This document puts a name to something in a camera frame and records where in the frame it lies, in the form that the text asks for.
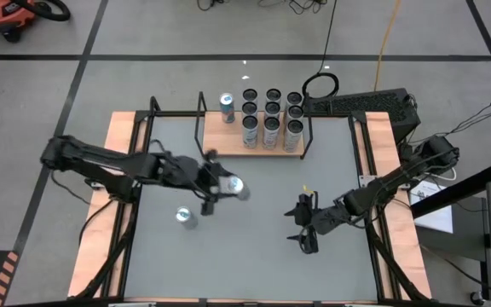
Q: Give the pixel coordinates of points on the white paper sheet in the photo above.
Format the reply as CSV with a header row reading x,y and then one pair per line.
x,y
437,213

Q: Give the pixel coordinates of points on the white Celsius can yellow band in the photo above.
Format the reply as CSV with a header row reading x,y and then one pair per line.
x,y
294,98

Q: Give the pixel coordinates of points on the black metal table frame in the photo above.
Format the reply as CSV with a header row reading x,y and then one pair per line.
x,y
356,136

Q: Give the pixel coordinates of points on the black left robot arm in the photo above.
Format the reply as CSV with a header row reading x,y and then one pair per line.
x,y
100,164

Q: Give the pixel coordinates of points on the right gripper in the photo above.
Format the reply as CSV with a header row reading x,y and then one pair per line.
x,y
330,217

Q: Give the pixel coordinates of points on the black desk beam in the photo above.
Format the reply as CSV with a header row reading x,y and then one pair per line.
x,y
454,189

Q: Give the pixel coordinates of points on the white metal bracket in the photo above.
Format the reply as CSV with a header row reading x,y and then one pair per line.
x,y
365,181
95,184

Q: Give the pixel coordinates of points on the silver blue Red Bull can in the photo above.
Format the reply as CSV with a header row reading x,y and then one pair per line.
x,y
235,185
227,106
183,215

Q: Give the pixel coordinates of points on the wooden table base board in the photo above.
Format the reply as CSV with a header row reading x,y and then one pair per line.
x,y
94,256

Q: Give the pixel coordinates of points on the white Celsius can pink band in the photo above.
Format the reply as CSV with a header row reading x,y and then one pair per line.
x,y
271,134

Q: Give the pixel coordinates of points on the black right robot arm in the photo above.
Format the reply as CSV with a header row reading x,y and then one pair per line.
x,y
399,179

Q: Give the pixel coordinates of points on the black caster wheel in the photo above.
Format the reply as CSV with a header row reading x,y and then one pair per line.
x,y
475,297

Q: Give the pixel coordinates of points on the wooden shelf board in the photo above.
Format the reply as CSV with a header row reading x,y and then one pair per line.
x,y
224,140

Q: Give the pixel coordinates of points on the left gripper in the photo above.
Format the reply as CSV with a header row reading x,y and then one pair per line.
x,y
190,175

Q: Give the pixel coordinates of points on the white Celsius Tropical Vibe can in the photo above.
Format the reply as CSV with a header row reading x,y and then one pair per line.
x,y
295,111

